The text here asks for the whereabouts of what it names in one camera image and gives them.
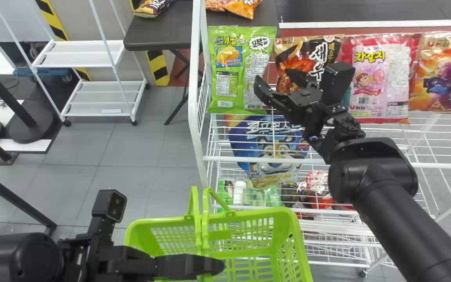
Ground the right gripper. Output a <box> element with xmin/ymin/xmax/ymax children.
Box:
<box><xmin>253</xmin><ymin>67</ymin><xmax>328</xmax><ymax>127</ymax></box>

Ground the white bottle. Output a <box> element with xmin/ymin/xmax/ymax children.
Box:
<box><xmin>233</xmin><ymin>181</ymin><xmax>247</xmax><ymax>206</ymax></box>

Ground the brown snack packet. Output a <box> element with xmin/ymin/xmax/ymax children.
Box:
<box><xmin>272</xmin><ymin>34</ymin><xmax>346</xmax><ymax>95</ymax></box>

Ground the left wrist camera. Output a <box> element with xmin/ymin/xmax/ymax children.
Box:
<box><xmin>88</xmin><ymin>190</ymin><xmax>128</xmax><ymax>251</ymax></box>

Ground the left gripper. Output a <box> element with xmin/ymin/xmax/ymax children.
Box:
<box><xmin>92</xmin><ymin>245</ymin><xmax>226</xmax><ymax>282</ymax></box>

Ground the green snack packet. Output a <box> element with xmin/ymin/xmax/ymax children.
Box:
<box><xmin>206</xmin><ymin>25</ymin><xmax>277</xmax><ymax>115</ymax></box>

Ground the dark side table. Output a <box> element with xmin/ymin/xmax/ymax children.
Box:
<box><xmin>123</xmin><ymin>0</ymin><xmax>281</xmax><ymax>126</ymax></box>

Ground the striped post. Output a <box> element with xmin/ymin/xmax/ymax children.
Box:
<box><xmin>145</xmin><ymin>50</ymin><xmax>170</xmax><ymax>87</ymax></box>
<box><xmin>35</xmin><ymin>0</ymin><xmax>92</xmax><ymax>81</ymax></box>

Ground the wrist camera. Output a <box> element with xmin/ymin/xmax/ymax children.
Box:
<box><xmin>88</xmin><ymin>190</ymin><xmax>128</xmax><ymax>251</ymax></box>
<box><xmin>319</xmin><ymin>61</ymin><xmax>356</xmax><ymax>107</ymax></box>

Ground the green basket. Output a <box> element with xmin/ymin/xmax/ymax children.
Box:
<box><xmin>123</xmin><ymin>186</ymin><xmax>314</xmax><ymax>282</ymax></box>

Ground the pink snack packet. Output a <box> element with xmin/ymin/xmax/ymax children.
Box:
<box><xmin>342</xmin><ymin>33</ymin><xmax>422</xmax><ymax>125</ymax></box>

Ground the blue cereal bag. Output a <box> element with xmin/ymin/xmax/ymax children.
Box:
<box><xmin>225</xmin><ymin>111</ymin><xmax>309</xmax><ymax>181</ymax></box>

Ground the red snack packet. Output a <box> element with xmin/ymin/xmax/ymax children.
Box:
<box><xmin>299</xmin><ymin>170</ymin><xmax>356</xmax><ymax>213</ymax></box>

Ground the orange snack packet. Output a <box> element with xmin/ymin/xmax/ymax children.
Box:
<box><xmin>408</xmin><ymin>31</ymin><xmax>451</xmax><ymax>114</ymax></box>
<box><xmin>205</xmin><ymin>0</ymin><xmax>262</xmax><ymax>20</ymax></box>

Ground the black yellow snack packet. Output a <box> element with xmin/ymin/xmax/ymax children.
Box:
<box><xmin>133</xmin><ymin>0</ymin><xmax>176</xmax><ymax>18</ymax></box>

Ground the white wire rack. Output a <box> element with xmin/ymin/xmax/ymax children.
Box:
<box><xmin>188</xmin><ymin>0</ymin><xmax>451</xmax><ymax>279</ymax></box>

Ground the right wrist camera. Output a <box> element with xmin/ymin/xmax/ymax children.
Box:
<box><xmin>319</xmin><ymin>61</ymin><xmax>356</xmax><ymax>107</ymax></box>

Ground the white shelf trolley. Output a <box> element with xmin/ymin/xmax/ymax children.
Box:
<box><xmin>0</xmin><ymin>0</ymin><xmax>150</xmax><ymax>127</ymax></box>

